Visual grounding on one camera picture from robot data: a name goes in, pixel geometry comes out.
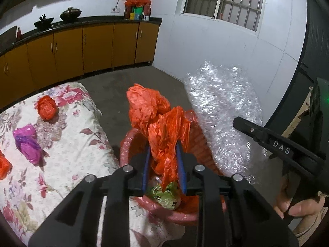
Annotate green foil wrapper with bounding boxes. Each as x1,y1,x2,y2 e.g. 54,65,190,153
146,181,182,210

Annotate dark door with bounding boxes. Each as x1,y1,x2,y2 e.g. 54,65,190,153
262,5,329,134

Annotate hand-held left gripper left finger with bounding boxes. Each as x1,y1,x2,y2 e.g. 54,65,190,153
28,144,152,247

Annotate red plastic liner bag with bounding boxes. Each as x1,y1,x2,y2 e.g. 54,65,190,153
119,129,227,224

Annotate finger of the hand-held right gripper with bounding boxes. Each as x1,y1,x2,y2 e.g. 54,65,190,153
233,117,273,157

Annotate purple plastic bag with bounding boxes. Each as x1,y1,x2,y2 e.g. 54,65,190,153
13,123,44,164

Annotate black wok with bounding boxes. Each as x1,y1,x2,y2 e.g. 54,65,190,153
34,14,55,29

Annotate red shopping bag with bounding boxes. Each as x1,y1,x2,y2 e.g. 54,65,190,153
124,0,152,20

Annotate long red plastic bag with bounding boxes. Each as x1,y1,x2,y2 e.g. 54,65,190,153
126,83,192,186

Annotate small red plastic bag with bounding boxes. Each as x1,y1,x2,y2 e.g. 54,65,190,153
0,150,13,180

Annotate floral tablecloth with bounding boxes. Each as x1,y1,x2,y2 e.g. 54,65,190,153
0,82,185,240

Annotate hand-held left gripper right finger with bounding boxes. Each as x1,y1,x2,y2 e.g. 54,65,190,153
175,143,300,247

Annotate black pot with lid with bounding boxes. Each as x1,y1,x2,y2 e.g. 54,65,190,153
60,6,83,22

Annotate balled red plastic bag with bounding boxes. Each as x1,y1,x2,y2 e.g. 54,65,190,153
37,95,59,122

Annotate clear bubble wrap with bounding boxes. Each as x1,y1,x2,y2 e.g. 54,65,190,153
183,60,273,186

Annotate red plastic lattice basket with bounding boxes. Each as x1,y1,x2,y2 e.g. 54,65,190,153
119,109,229,224

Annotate black kitchen countertop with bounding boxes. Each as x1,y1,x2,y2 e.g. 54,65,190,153
0,17,163,57

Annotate wooden base cabinets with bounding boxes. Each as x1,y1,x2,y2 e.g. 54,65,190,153
0,21,162,108

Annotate person's right hand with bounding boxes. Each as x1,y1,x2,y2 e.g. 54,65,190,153
273,176,326,220

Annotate cream wooden door frame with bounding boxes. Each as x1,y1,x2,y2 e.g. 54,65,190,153
279,86,315,141

